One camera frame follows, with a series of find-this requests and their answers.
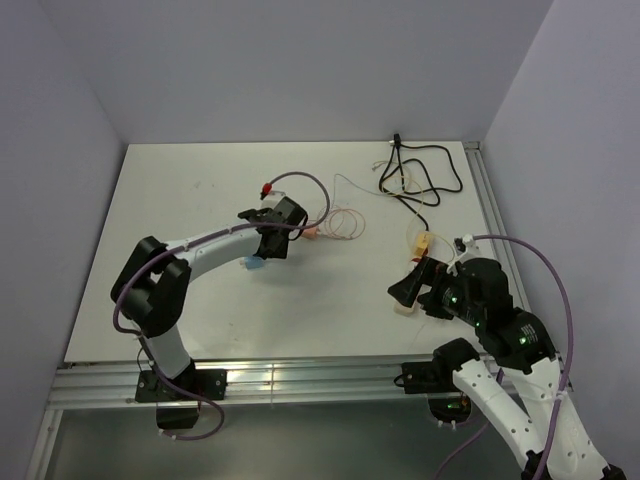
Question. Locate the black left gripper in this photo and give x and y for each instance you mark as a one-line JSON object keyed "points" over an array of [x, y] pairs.
{"points": [[281, 254]]}

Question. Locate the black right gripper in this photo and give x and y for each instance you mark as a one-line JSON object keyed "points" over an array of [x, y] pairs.
{"points": [[429, 270]]}

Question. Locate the blue charger plug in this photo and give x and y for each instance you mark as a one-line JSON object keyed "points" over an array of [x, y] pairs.
{"points": [[253, 263]]}

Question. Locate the yellow charger plug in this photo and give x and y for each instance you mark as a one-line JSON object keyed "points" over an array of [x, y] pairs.
{"points": [[421, 244]]}

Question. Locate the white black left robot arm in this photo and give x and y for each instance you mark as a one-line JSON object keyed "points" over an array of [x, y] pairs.
{"points": [[151, 289]]}

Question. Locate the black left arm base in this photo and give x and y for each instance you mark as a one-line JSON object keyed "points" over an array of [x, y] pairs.
{"points": [[178, 408]]}

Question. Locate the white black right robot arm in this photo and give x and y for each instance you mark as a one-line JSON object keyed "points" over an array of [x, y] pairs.
{"points": [[479, 295]]}

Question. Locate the beige red power strip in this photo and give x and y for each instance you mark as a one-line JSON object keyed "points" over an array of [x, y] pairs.
{"points": [[404, 307]]}

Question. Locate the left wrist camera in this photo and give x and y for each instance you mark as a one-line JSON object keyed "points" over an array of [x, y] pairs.
{"points": [[270, 197]]}

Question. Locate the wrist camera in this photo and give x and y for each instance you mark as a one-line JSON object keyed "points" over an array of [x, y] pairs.
{"points": [[270, 197], [465, 249]]}

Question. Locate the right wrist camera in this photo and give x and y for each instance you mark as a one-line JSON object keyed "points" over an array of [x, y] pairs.
{"points": [[465, 249]]}

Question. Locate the aluminium front rail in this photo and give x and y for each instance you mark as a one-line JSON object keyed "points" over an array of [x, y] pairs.
{"points": [[307, 380]]}

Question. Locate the aluminium rail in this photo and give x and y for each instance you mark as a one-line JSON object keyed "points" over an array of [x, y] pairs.
{"points": [[505, 240], [307, 380]]}

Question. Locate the aluminium right side rail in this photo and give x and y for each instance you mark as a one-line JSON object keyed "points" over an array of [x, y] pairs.
{"points": [[505, 240]]}

